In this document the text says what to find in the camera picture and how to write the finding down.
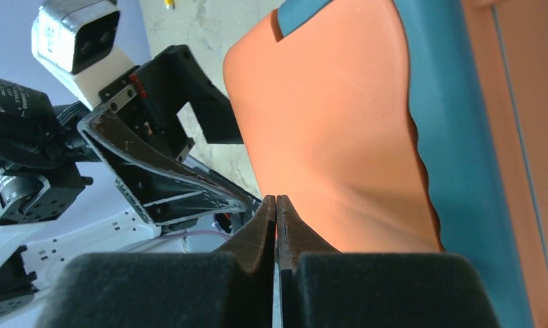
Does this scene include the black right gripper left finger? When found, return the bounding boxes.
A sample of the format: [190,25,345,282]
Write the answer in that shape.
[36,195,276,327]

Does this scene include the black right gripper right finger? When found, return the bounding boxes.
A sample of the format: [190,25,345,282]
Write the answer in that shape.
[276,195,499,327]

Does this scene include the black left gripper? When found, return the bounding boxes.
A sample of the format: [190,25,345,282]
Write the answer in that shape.
[78,44,260,227]

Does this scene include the orange medicine kit box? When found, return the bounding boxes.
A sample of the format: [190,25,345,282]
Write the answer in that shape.
[223,1,548,327]

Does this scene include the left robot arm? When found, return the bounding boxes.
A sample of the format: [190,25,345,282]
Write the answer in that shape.
[0,45,259,319]

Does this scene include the white yellow thermometer pen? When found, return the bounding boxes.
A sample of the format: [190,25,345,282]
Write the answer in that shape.
[164,0,175,10]

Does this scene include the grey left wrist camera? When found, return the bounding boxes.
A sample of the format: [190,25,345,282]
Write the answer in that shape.
[31,0,134,109]

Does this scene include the teal box carry handle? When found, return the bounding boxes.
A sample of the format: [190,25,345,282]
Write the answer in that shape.
[277,0,535,328]

